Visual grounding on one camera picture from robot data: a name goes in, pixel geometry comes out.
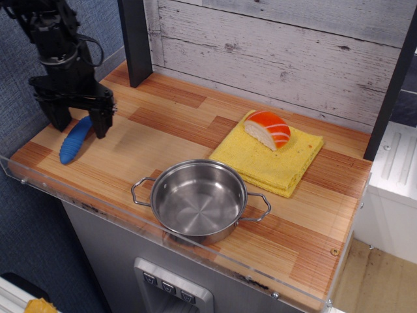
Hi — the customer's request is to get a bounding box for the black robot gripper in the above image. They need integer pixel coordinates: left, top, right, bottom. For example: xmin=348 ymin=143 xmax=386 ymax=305
xmin=29 ymin=57 xmax=115 ymax=139

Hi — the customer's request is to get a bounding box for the blue handled metal spoon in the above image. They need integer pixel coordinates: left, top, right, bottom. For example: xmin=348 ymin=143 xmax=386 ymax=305
xmin=59 ymin=116 xmax=93 ymax=164

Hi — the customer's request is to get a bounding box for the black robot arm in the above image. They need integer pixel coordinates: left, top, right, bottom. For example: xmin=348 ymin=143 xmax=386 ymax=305
xmin=1 ymin=1 xmax=116 ymax=139

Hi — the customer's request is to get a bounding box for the stainless steel pot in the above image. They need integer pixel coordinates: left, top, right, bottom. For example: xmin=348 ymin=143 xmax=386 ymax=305
xmin=130 ymin=158 xmax=272 ymax=246

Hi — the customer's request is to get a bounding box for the clear acrylic table guard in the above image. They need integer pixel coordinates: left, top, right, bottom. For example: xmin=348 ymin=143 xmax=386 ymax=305
xmin=0 ymin=45 xmax=372 ymax=310

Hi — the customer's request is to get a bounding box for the grey cabinet with buttons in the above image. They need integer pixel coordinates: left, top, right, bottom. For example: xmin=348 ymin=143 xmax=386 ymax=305
xmin=63 ymin=202 xmax=299 ymax=312

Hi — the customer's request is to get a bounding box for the salmon nigiri sushi toy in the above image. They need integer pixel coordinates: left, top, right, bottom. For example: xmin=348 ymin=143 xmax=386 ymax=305
xmin=244 ymin=111 xmax=291 ymax=151

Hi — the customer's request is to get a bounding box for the yellow object at corner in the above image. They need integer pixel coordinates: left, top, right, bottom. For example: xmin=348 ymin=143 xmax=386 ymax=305
xmin=23 ymin=298 xmax=58 ymax=313

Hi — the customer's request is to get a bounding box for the yellow folded cloth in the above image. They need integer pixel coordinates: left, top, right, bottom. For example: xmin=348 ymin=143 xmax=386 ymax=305
xmin=209 ymin=110 xmax=324 ymax=198

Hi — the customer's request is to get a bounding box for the white ridged appliance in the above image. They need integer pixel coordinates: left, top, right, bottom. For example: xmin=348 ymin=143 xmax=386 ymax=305
xmin=354 ymin=122 xmax=416 ymax=263

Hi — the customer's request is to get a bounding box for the black right vertical post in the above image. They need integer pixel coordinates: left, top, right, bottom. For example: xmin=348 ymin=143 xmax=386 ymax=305
xmin=363 ymin=9 xmax=416 ymax=161

